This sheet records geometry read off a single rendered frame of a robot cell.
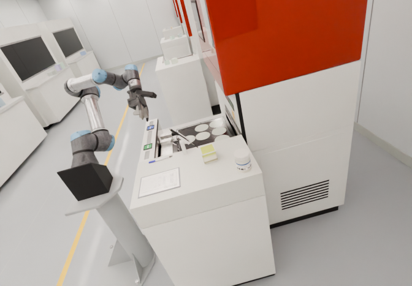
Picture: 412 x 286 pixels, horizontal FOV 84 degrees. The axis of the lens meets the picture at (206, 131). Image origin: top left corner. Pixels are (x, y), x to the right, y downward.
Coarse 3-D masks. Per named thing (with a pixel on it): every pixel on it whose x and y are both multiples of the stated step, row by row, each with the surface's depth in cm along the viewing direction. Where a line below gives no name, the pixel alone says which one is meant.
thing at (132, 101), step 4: (132, 88) 134; (136, 88) 136; (140, 88) 136; (128, 92) 136; (132, 92) 136; (132, 96) 136; (136, 96) 132; (140, 96) 133; (128, 100) 133; (132, 100) 133; (136, 100) 132; (140, 100) 131; (144, 100) 136; (128, 104) 133; (132, 104) 133; (136, 104) 132; (144, 104) 135; (132, 108) 135
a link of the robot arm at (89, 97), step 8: (88, 88) 161; (96, 88) 166; (80, 96) 159; (88, 96) 159; (96, 96) 163; (88, 104) 158; (96, 104) 160; (88, 112) 156; (96, 112) 157; (96, 120) 154; (96, 128) 152; (104, 128) 155; (104, 136) 150; (112, 136) 155; (104, 144) 148; (112, 144) 153
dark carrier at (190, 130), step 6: (222, 120) 167; (192, 126) 170; (222, 126) 160; (180, 132) 166; (186, 132) 164; (192, 132) 162; (198, 132) 160; (210, 132) 156; (228, 132) 151; (210, 138) 150; (186, 144) 151; (192, 144) 149; (198, 144) 148; (204, 144) 146; (180, 150) 146
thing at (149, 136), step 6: (150, 120) 181; (156, 120) 178; (156, 126) 169; (144, 132) 165; (150, 132) 164; (144, 138) 158; (150, 138) 156; (144, 144) 151; (150, 150) 143; (144, 156) 139; (150, 156) 137
